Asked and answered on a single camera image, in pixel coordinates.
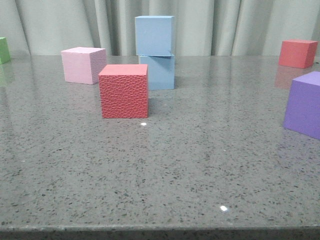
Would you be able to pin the grey-green curtain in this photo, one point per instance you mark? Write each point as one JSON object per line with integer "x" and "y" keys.
{"x": 202, "y": 27}

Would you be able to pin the far red foam cube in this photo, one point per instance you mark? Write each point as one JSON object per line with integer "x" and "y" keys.
{"x": 297, "y": 53}

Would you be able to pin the light blue foam cube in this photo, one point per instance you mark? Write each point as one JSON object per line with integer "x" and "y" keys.
{"x": 161, "y": 71}
{"x": 155, "y": 36}

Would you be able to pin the green foam cube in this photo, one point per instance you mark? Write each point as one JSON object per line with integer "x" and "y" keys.
{"x": 4, "y": 51}

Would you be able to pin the textured red foam cube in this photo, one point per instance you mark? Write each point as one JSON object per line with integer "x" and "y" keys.
{"x": 124, "y": 91}

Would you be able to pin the pink foam cube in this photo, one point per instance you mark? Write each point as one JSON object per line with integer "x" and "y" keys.
{"x": 83, "y": 64}

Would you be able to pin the near purple foam cube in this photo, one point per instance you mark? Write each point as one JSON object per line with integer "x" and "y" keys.
{"x": 303, "y": 107}

